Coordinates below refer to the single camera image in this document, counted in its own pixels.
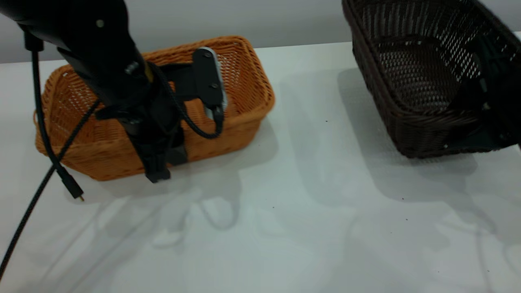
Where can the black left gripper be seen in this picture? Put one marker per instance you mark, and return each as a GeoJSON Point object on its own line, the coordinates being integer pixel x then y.
{"type": "Point", "coordinates": [156, 122]}

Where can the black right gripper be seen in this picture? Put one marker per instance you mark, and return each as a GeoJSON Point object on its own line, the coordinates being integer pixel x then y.
{"type": "Point", "coordinates": [506, 97]}

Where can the dark brown wicker basket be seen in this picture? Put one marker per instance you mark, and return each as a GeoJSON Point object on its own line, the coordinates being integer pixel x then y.
{"type": "Point", "coordinates": [423, 134]}

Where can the orange-brown wicker basket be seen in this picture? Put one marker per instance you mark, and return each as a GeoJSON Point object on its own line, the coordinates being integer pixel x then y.
{"type": "Point", "coordinates": [228, 138]}

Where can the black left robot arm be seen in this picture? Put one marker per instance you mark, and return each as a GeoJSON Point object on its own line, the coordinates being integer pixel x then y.
{"type": "Point", "coordinates": [81, 32]}

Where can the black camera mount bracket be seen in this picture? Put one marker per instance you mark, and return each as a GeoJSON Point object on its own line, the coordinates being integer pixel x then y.
{"type": "Point", "coordinates": [183, 81]}

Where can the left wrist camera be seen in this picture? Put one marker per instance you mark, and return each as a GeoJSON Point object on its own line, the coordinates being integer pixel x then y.
{"type": "Point", "coordinates": [207, 77]}

